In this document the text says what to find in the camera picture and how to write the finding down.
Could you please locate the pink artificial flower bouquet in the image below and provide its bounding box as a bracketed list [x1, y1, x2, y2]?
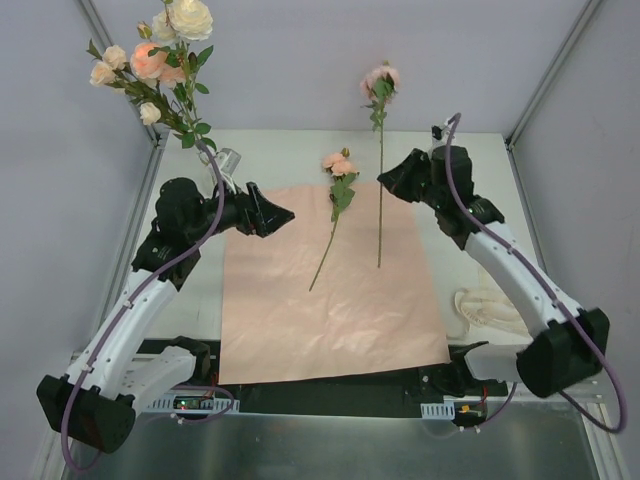
[308, 147, 359, 292]

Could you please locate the pink wrapping paper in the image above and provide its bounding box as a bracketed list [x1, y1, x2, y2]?
[220, 183, 449, 384]

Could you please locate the light pink rose stem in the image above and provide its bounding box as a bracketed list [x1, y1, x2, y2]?
[358, 59, 402, 270]

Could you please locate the cream ribbon gold lettering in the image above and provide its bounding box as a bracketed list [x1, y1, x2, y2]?
[446, 288, 529, 340]

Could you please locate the pink rose stem with bud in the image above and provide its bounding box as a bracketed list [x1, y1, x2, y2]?
[125, 10, 218, 152]

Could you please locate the white rose stem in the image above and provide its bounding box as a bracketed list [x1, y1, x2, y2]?
[147, 1, 217, 152]

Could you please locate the peach flower stem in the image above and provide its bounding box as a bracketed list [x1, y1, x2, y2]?
[87, 40, 217, 152]

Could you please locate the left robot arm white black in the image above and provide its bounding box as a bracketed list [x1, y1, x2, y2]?
[36, 177, 295, 454]

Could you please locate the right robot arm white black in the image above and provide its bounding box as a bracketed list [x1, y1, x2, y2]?
[377, 146, 610, 398]

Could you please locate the clear glass vase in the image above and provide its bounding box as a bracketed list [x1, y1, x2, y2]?
[195, 139, 222, 183]

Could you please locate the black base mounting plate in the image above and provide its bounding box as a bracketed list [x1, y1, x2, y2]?
[149, 335, 521, 420]

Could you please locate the shiny metal front panel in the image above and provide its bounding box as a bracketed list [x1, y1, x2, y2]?
[71, 402, 599, 479]

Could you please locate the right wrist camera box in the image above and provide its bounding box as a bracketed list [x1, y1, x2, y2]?
[431, 121, 450, 149]

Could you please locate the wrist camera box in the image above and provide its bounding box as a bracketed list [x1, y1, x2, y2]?
[215, 148, 242, 193]
[431, 121, 450, 149]

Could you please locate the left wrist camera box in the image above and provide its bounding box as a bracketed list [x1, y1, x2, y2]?
[215, 148, 242, 193]

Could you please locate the left aluminium frame post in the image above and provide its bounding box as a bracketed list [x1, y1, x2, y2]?
[75, 0, 169, 147]

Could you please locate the aluminium frame post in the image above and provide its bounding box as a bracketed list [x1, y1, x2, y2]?
[505, 0, 606, 152]
[75, 0, 169, 147]

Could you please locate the left white cable duct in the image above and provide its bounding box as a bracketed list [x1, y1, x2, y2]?
[145, 394, 240, 414]

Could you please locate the white cable duct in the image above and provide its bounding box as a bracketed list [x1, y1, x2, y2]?
[420, 399, 486, 421]
[145, 394, 240, 414]

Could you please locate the right white cable duct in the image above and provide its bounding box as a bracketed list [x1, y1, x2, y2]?
[420, 399, 486, 421]

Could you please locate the right aluminium frame post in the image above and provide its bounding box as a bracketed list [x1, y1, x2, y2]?
[505, 0, 606, 152]

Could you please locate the front aluminium rail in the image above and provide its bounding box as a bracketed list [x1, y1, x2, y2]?
[514, 380, 601, 402]

